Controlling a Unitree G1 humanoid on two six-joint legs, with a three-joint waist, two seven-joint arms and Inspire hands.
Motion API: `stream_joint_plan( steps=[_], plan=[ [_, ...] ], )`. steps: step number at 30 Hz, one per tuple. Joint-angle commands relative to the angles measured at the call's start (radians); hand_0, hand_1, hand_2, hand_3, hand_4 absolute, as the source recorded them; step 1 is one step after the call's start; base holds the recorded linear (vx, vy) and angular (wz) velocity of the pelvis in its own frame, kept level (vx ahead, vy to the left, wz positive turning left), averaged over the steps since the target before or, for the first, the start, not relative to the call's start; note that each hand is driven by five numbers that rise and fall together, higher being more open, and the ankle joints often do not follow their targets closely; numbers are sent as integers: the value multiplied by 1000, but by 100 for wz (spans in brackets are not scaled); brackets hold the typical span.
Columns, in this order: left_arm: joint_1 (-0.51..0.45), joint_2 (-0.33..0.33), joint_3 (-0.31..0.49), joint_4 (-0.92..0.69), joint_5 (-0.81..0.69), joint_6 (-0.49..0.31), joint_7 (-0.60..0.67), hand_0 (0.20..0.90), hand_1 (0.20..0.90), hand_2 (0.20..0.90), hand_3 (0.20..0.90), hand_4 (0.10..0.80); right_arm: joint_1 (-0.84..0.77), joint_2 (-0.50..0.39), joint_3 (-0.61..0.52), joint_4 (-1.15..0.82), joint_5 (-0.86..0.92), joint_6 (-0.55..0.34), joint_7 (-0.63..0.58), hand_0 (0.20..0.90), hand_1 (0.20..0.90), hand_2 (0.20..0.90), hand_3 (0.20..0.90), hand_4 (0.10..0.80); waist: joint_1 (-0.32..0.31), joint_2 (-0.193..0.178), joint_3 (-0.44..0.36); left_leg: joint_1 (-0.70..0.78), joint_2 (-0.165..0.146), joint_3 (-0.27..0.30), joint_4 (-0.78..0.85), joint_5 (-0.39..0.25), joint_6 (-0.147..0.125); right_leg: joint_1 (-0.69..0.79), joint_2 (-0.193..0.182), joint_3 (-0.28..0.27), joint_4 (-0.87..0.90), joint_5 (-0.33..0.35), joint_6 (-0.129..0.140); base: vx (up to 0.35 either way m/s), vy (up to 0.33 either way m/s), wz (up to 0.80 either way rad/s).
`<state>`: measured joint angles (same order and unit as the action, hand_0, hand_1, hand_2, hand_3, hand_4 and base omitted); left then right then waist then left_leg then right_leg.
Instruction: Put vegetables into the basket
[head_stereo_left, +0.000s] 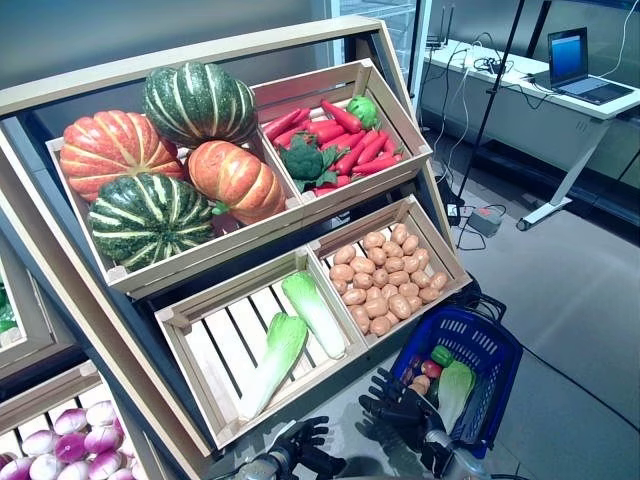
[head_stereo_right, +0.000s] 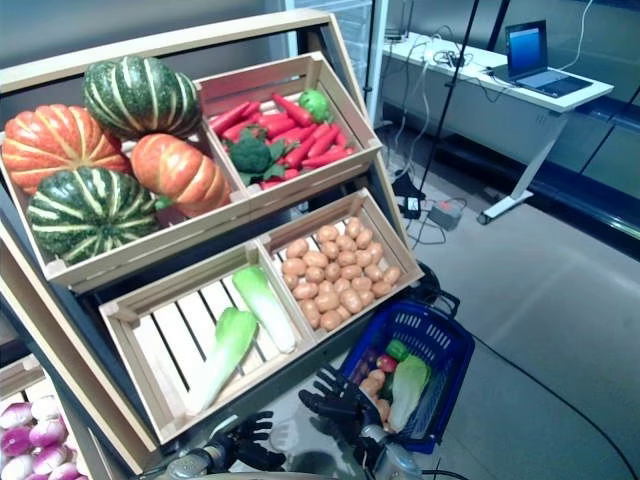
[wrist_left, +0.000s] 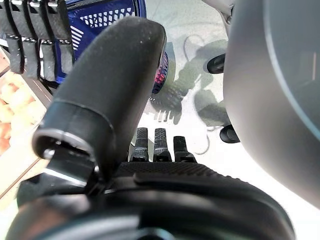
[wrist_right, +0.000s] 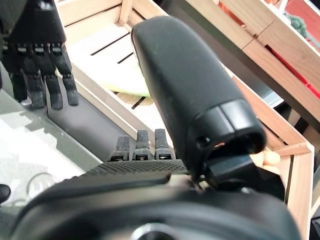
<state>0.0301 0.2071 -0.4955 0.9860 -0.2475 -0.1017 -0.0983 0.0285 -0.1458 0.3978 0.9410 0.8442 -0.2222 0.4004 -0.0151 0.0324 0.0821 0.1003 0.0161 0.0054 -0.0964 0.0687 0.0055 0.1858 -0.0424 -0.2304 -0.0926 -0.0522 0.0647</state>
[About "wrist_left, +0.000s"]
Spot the right five-finger robot hand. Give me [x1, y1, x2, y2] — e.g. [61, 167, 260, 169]
[0, 0, 76, 81]

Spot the left five-finger robot hand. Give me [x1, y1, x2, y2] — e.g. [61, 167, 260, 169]
[4, 17, 297, 240]

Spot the blue plastic shopping basket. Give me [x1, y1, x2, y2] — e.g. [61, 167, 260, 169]
[53, 0, 170, 95]

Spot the wooden display rack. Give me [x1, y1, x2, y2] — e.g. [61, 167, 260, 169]
[22, 72, 55, 102]

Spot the wooden slat crate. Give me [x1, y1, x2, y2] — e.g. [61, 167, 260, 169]
[0, 47, 55, 201]

